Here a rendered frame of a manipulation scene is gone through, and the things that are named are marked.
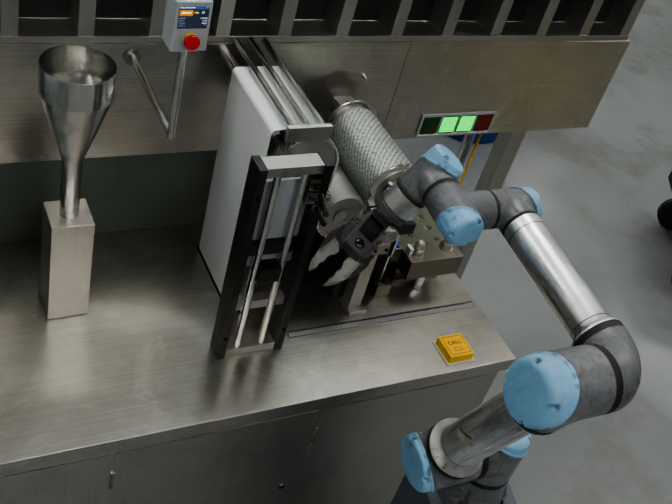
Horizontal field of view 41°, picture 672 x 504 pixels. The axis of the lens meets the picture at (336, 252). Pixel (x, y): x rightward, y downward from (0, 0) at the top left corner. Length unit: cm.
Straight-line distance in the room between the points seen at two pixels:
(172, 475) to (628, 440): 204
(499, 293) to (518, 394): 252
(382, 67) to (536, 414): 116
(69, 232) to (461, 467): 92
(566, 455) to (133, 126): 206
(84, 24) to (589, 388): 123
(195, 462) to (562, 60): 147
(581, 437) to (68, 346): 212
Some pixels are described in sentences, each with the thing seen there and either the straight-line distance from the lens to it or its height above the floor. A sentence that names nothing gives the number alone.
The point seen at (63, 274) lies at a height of 104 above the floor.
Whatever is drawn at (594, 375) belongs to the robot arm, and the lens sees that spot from 147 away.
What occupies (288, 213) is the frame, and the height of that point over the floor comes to 129.
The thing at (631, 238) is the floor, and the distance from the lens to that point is 471.
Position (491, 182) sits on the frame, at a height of 81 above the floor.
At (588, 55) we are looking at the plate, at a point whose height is 140.
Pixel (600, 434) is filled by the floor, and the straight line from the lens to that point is 364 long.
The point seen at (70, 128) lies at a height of 142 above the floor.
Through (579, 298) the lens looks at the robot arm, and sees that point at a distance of 161.
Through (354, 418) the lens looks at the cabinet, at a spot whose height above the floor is 75.
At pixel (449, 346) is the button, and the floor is 92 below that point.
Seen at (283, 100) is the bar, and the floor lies 144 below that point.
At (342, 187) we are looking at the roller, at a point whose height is 123.
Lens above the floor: 245
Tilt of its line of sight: 39 degrees down
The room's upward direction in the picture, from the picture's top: 18 degrees clockwise
